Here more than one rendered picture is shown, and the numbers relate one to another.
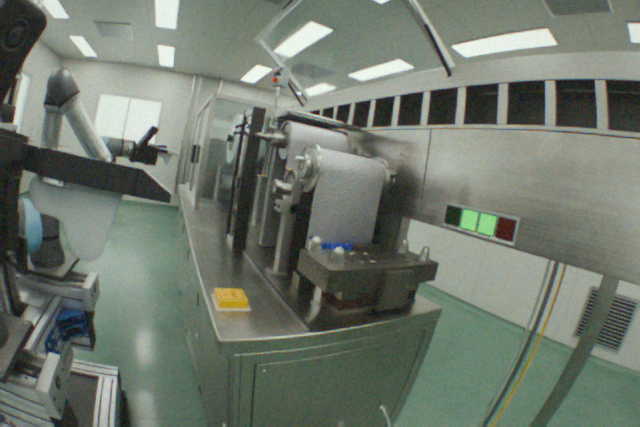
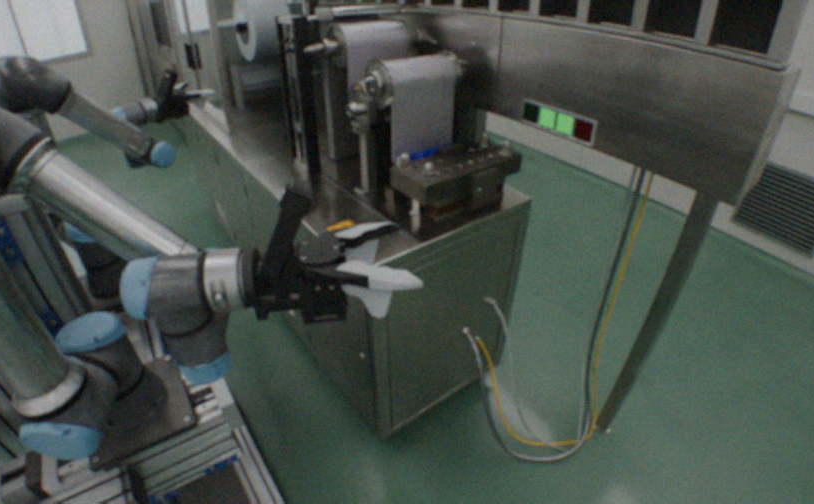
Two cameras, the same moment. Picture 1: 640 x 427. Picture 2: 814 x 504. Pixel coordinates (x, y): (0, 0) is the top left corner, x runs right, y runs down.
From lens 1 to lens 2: 0.47 m
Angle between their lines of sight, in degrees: 32
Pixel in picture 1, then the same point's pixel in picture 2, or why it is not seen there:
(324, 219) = (405, 132)
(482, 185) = (559, 85)
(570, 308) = not seen: hidden behind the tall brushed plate
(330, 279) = (427, 193)
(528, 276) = not seen: hidden behind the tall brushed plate
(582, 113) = (685, 12)
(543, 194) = (621, 102)
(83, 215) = (365, 250)
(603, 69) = not seen: outside the picture
